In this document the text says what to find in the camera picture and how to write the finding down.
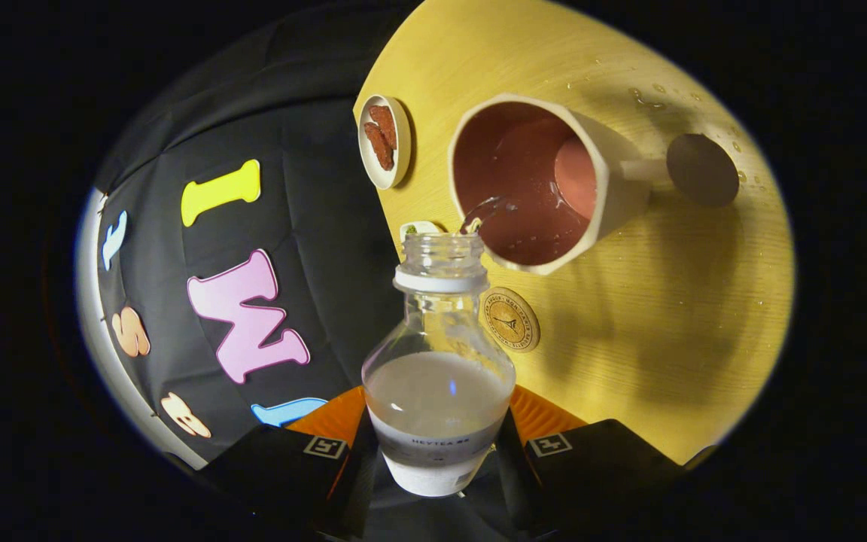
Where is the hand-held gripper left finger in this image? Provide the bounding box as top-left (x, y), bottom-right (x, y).
top-left (196, 385), bottom-right (382, 539)

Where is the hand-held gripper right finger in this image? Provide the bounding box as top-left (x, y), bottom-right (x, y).
top-left (494, 385), bottom-right (686, 537)

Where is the wooden table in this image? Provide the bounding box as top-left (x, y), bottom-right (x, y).
top-left (353, 0), bottom-right (796, 465)

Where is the red meat piece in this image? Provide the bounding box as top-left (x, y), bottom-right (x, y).
top-left (370, 105), bottom-right (398, 150)
top-left (364, 123), bottom-right (394, 172)

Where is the round cork coaster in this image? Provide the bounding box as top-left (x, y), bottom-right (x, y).
top-left (481, 286), bottom-right (541, 353)

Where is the round white plate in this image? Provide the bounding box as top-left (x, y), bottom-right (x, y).
top-left (357, 94), bottom-right (412, 190)

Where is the black backdrop cloth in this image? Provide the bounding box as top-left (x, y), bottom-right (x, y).
top-left (76, 0), bottom-right (419, 471)

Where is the clear juice bottle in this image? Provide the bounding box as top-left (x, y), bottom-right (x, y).
top-left (362, 232), bottom-right (517, 498)

